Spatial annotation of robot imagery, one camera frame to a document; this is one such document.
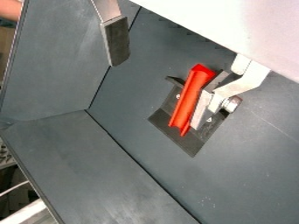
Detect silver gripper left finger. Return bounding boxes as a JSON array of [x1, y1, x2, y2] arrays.
[[90, 0, 130, 67]]

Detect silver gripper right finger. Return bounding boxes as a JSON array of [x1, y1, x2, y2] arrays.
[[191, 54, 271, 130]]

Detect black L-shaped fixture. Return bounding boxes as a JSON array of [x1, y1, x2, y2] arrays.
[[149, 67, 230, 158]]

